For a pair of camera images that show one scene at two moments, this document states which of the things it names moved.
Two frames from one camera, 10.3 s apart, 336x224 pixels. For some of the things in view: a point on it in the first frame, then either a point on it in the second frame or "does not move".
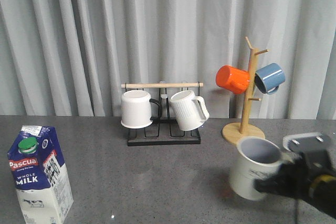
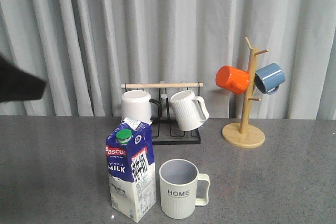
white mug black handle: (136, 109) does not move
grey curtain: (68, 40) does not move
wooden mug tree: (235, 136) does not move
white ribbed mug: (187, 113) does not move
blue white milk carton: (42, 181) to (131, 167)
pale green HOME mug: (253, 158) to (178, 179)
